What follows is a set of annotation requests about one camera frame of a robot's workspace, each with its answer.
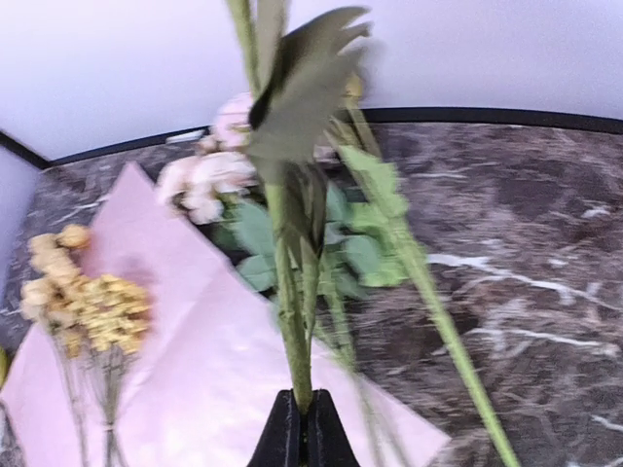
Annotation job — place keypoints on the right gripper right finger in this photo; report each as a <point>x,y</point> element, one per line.
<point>327,442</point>

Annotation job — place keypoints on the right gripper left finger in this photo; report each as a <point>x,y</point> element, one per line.
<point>279,443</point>

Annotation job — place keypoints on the pink purple wrapping paper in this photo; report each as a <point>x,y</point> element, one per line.
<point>205,380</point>

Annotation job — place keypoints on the yellow daisy flower bunch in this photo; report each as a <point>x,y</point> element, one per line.
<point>97,326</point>

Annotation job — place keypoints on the yellow fuzzy poppy stem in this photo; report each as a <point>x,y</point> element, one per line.
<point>362,156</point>

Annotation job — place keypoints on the pink rose flower stem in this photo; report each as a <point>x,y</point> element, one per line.
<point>206,186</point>

